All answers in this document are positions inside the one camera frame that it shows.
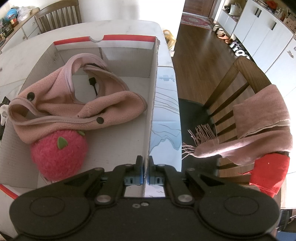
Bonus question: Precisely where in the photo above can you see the pink strawberry plush toy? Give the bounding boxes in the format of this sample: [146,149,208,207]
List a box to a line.
[30,130,88,181]

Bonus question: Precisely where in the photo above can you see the pink fleece garment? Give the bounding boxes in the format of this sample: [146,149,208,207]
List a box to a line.
[8,53,147,144]

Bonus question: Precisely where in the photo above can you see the black usb cable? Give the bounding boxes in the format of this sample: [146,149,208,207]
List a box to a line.
[88,77,99,96]

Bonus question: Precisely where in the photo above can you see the red cardboard box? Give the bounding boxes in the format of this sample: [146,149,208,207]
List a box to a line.
[0,34,161,200]

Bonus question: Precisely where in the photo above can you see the red cloth on chair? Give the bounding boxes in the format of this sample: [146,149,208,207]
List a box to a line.
[241,153,290,198]

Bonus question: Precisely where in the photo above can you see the pink scarf on chair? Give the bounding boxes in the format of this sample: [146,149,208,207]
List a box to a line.
[182,84,293,166]

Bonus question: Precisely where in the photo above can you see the wooden chair near box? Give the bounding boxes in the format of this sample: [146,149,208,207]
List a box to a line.
[178,56,291,204]

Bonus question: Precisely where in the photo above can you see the yellow bag on floor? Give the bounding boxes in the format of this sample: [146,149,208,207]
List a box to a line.
[163,30,177,51]

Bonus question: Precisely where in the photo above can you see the white sneakers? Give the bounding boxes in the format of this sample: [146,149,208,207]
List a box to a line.
[229,41,250,60]

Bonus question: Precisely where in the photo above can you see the orange slippers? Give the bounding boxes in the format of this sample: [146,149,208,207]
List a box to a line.
[213,25,233,44]

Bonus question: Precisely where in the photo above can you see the red patterned rug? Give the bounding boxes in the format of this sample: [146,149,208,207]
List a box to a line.
[181,13,213,30]

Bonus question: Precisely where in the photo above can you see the brown door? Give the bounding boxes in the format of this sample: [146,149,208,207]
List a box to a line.
[183,0,214,17]

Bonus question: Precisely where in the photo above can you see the white tote bag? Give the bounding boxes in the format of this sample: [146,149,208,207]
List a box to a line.
[229,2,242,16]

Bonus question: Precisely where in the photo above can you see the wooden chair far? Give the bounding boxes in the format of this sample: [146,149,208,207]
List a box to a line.
[35,0,82,33]

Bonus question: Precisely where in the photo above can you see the wooden sideboard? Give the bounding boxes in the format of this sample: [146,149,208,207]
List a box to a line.
[1,8,42,53]

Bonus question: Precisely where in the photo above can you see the blue round helmet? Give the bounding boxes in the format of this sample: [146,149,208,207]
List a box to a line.
[4,8,18,21]

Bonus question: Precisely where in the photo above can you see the white wall cabinet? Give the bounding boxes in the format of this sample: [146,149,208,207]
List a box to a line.
[217,1,295,85]

